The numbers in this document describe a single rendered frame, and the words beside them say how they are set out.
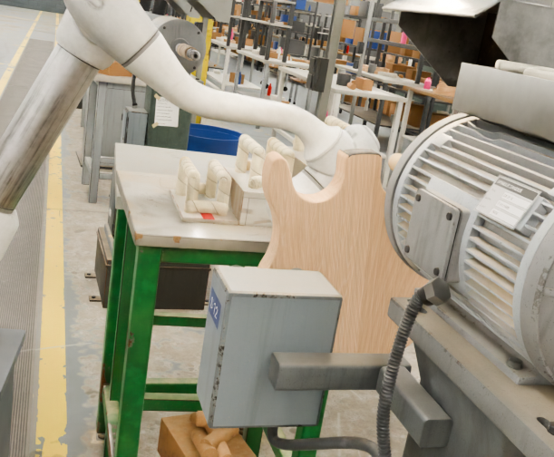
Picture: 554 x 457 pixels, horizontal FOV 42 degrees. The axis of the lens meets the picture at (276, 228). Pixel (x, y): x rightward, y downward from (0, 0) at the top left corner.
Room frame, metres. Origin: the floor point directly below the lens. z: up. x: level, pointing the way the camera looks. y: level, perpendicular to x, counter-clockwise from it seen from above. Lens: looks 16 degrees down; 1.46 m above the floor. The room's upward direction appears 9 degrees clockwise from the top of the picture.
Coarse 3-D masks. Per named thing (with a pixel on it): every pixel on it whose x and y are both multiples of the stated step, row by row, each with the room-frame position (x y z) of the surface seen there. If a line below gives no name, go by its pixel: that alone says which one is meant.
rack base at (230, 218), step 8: (176, 200) 1.89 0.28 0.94; (184, 200) 1.90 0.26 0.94; (216, 200) 1.96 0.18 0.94; (176, 208) 1.85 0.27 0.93; (184, 216) 1.75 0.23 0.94; (192, 216) 1.77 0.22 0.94; (200, 216) 1.78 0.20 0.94; (216, 216) 1.80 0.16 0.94; (224, 216) 1.81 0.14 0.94; (232, 216) 1.83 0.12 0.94; (232, 224) 1.79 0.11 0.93
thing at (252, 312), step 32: (224, 288) 0.87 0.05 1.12; (256, 288) 0.87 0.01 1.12; (288, 288) 0.89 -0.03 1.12; (320, 288) 0.91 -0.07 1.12; (224, 320) 0.85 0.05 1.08; (256, 320) 0.86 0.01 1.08; (288, 320) 0.88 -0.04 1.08; (320, 320) 0.89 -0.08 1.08; (224, 352) 0.85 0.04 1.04; (256, 352) 0.86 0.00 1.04; (288, 352) 0.88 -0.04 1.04; (320, 352) 0.89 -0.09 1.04; (224, 384) 0.85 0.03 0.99; (256, 384) 0.87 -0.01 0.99; (224, 416) 0.85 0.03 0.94; (256, 416) 0.87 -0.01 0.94; (288, 416) 0.88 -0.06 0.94; (288, 448) 0.90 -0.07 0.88; (320, 448) 0.86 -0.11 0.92; (352, 448) 0.82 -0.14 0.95
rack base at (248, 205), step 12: (228, 168) 2.04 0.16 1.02; (240, 180) 1.90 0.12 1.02; (240, 192) 1.82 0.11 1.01; (252, 192) 1.80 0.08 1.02; (228, 204) 1.92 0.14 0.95; (240, 204) 1.80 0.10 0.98; (252, 204) 1.80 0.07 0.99; (264, 204) 1.81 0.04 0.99; (240, 216) 1.79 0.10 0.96; (252, 216) 1.80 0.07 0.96; (264, 216) 1.81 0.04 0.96
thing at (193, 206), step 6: (186, 204) 1.78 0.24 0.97; (192, 204) 1.78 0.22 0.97; (198, 204) 1.78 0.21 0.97; (204, 204) 1.79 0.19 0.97; (210, 204) 1.79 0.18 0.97; (216, 204) 1.80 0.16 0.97; (222, 204) 1.81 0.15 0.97; (192, 210) 1.78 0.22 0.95; (198, 210) 1.78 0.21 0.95; (204, 210) 1.79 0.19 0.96; (210, 210) 1.79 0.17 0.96; (216, 210) 1.80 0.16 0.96; (222, 210) 1.80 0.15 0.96
